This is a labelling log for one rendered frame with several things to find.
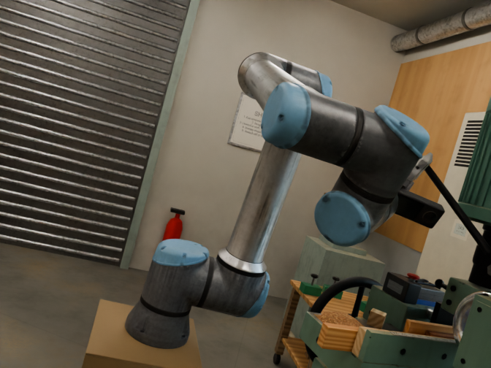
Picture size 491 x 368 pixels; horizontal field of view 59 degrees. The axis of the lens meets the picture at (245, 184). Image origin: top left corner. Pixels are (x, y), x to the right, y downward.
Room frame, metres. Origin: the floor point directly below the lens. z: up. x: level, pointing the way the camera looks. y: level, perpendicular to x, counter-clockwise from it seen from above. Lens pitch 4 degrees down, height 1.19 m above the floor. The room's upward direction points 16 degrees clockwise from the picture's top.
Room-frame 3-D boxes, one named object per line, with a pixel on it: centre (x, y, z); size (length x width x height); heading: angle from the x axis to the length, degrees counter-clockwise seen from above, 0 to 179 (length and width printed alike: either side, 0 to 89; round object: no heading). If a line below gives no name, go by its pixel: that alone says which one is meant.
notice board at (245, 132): (3.87, -0.06, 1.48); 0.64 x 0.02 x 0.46; 104
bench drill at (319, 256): (3.31, -0.87, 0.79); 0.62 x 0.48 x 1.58; 12
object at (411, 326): (0.91, -0.50, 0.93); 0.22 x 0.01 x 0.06; 111
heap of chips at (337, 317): (0.88, -0.28, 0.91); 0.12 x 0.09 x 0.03; 21
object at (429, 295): (1.07, -0.46, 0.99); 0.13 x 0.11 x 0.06; 111
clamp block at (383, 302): (1.07, -0.47, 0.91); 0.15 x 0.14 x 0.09; 111
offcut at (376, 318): (0.96, -0.37, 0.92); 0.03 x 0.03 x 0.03; 64
